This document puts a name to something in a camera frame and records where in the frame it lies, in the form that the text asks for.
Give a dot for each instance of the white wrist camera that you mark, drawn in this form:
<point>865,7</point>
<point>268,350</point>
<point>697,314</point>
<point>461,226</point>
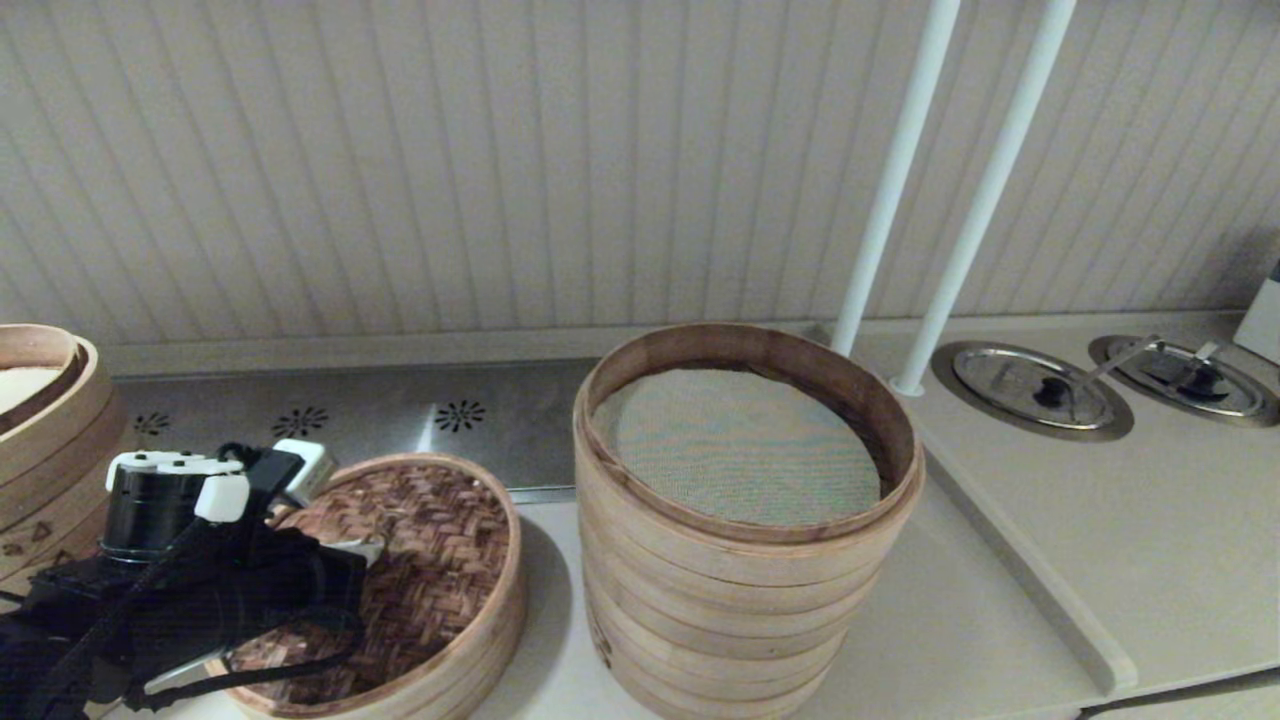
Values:
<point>310,470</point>

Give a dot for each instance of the white metal pole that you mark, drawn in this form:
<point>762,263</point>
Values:
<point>890,170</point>
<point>985,180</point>

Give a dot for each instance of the tall bamboo steamer stack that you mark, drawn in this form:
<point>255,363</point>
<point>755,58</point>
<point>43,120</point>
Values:
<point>720,620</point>

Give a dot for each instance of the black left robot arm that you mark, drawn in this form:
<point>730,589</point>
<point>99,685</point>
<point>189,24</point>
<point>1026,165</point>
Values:
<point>150,510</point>

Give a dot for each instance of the stainless steel perforated steam plate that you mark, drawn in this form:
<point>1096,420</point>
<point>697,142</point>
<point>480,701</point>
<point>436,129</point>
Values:
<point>380,410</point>

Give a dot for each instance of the round steel lid black knob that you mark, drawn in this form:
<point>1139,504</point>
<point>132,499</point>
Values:
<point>1010,375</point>
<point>1240,400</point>

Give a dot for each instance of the bamboo steamer stack with stitching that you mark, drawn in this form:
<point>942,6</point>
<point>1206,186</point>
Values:
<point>50,450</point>

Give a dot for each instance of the woven bamboo steamer lid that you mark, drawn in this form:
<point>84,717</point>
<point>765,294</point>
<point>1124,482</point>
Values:
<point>440,560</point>

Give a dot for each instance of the single bamboo steamer tray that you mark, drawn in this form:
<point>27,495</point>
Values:
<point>500,650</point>

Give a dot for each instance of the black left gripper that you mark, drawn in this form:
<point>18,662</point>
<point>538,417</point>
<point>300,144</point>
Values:
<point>250,600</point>

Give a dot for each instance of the white steamer liner cloth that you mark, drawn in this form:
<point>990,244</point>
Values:
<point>25,388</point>

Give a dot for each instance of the grey-green mesh steamer liner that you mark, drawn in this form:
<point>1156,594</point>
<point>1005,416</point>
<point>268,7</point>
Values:
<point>740,450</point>

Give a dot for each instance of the white box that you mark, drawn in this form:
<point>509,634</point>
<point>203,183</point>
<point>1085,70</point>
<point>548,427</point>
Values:
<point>1262,320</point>

